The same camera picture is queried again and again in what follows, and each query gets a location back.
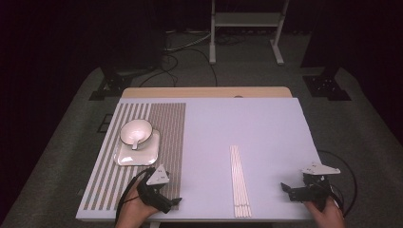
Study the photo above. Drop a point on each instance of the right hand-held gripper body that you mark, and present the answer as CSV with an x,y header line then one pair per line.
x,y
316,190

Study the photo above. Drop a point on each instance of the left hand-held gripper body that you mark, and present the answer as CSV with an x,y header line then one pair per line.
x,y
157,177

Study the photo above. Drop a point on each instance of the white square plate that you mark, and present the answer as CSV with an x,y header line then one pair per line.
x,y
139,156

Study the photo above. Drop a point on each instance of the row of white chopsticks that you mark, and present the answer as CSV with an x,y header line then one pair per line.
x,y
240,183

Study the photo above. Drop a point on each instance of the person's right hand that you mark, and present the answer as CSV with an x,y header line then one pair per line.
x,y
329,218

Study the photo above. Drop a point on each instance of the person's left hand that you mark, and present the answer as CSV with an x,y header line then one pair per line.
x,y
133,210

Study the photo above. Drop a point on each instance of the white ceramic spoon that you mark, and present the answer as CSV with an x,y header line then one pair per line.
x,y
137,141

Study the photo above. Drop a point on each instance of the brown striped placemat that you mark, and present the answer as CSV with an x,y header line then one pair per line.
x,y
168,133

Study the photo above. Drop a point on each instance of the white bowl with dark rim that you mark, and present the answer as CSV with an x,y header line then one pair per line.
x,y
136,128

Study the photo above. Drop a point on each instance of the dark floor socket box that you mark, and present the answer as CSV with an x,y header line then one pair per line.
x,y
104,123

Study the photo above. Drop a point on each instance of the white foam table cover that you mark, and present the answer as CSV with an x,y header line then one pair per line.
x,y
240,123

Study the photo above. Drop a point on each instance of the black stand base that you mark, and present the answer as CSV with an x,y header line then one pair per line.
x,y
111,85
326,87

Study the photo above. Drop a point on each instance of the white metal stand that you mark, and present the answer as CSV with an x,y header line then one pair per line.
x,y
247,19

